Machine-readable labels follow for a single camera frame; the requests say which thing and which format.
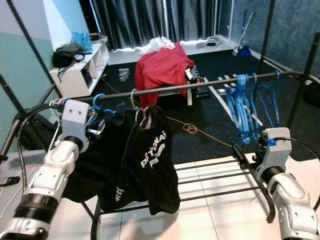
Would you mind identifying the silver metal hanger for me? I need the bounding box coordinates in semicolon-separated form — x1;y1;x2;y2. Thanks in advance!
130;89;151;128

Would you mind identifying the dark navy T-shirt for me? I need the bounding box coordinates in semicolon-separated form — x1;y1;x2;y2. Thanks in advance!
62;102;143;213

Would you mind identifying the black upright stand pole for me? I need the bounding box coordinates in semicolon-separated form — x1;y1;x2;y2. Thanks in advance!
2;0;56;96
255;0;279;75

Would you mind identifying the blue broom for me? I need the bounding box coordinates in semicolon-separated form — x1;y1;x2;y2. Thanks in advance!
232;11;256;57

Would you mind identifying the black duffel bag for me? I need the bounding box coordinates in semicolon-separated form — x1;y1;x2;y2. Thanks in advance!
25;112;61;151

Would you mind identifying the black metal clothes rack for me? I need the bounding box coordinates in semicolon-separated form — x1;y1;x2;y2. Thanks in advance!
0;32;320;240

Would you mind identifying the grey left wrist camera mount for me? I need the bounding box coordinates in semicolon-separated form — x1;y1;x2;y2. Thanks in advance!
61;99;91;146

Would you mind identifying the orange wire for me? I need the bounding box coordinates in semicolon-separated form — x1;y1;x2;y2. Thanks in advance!
167;116;236;148

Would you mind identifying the small grey floor device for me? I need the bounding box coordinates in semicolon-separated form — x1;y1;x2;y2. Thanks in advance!
118;67;131;82

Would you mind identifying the black box device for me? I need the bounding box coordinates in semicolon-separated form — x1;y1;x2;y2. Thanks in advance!
185;65;206;98

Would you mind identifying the black curtain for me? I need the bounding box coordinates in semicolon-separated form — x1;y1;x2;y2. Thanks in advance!
80;0;223;51

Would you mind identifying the white power strip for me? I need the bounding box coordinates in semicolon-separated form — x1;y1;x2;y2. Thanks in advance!
195;36;228;48

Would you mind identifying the white plastic bag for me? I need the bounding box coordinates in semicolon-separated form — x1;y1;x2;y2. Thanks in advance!
140;36;176;55

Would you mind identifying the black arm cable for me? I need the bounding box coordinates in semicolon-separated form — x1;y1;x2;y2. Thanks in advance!
16;102;76;191
275;136;320;211

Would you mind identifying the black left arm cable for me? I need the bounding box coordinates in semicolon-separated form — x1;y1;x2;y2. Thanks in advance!
16;102;76;191

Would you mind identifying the white floor plank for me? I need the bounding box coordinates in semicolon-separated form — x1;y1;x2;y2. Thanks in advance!
207;84;265;127

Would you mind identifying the red cloth cover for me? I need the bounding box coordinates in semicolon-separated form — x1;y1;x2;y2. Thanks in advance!
134;42;196;108

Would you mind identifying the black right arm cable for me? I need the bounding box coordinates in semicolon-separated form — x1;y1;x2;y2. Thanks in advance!
275;136;320;211

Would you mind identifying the blue plastic hanger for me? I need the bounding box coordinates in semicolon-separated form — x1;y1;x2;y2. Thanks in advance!
255;71;282;130
234;74;263;146
224;75;253;143
91;93;121;121

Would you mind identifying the light blue plastic bag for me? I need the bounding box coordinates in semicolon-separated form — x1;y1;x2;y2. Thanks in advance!
71;31;93;52

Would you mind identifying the white low shelf cabinet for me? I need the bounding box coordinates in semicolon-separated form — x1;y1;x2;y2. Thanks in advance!
49;40;110;98

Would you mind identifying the grey plastic case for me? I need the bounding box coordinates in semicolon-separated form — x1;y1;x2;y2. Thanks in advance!
0;162;31;236

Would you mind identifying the black Petronas print T-shirt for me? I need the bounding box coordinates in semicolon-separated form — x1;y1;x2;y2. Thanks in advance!
120;105;182;217

